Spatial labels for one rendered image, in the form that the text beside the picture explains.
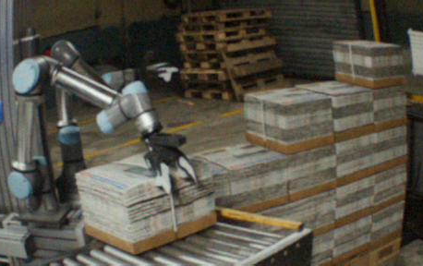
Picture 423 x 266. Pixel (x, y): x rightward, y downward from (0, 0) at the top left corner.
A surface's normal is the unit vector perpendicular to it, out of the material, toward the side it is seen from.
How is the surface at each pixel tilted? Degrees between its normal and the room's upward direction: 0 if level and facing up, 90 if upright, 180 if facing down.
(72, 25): 90
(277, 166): 90
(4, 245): 90
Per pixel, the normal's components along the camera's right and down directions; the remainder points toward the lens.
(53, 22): 0.72, 0.09
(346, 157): 0.43, 0.15
